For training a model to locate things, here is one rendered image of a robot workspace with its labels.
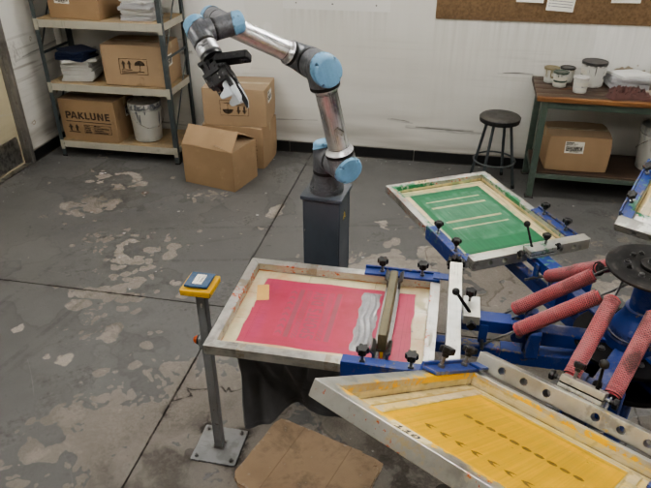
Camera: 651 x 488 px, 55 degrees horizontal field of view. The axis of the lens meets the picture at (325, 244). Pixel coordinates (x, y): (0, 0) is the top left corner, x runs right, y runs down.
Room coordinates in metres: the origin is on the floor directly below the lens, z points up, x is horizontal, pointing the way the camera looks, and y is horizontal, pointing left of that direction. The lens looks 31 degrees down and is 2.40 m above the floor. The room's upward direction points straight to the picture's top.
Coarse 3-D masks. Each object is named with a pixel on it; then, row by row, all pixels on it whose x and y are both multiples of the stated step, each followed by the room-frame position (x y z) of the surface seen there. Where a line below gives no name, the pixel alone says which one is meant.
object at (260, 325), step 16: (256, 320) 1.87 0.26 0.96; (272, 320) 1.87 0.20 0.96; (336, 320) 1.87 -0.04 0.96; (352, 320) 1.87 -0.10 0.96; (240, 336) 1.78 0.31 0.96; (256, 336) 1.78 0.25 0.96; (272, 336) 1.78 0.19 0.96; (336, 336) 1.78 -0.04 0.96; (352, 336) 1.78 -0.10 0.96; (400, 336) 1.78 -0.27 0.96; (336, 352) 1.69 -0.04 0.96; (352, 352) 1.69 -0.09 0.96; (400, 352) 1.69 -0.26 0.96
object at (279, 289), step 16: (272, 288) 2.09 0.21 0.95; (288, 288) 2.09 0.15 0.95; (304, 288) 2.09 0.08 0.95; (320, 288) 2.09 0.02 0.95; (336, 288) 2.09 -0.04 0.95; (352, 288) 2.09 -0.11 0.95; (256, 304) 1.97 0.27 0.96; (272, 304) 1.97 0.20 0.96; (352, 304) 1.97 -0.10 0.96; (400, 304) 1.97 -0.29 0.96; (400, 320) 1.87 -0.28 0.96
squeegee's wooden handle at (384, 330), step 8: (392, 272) 2.04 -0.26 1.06; (392, 280) 1.99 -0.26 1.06; (392, 288) 1.93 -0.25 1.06; (392, 296) 1.88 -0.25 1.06; (384, 304) 1.84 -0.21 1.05; (392, 304) 1.85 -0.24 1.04; (384, 312) 1.78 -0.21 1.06; (384, 320) 1.73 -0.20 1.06; (384, 328) 1.69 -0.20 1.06; (384, 336) 1.66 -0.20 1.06; (384, 344) 1.66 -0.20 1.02
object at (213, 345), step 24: (264, 264) 2.21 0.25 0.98; (288, 264) 2.20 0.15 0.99; (312, 264) 2.20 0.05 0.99; (240, 288) 2.03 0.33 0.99; (432, 288) 2.03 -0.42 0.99; (432, 312) 1.88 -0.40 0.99; (216, 336) 1.74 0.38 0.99; (432, 336) 1.74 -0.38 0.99; (264, 360) 1.65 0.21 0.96; (288, 360) 1.63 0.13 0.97; (312, 360) 1.61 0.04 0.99; (336, 360) 1.61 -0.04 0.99
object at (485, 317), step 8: (480, 312) 1.81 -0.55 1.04; (488, 312) 1.81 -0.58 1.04; (480, 320) 1.76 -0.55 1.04; (488, 320) 1.76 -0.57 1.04; (496, 320) 1.76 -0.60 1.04; (504, 320) 1.76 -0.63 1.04; (464, 328) 1.77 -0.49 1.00; (488, 328) 1.76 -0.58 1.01; (496, 328) 1.75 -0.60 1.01; (504, 328) 1.75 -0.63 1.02
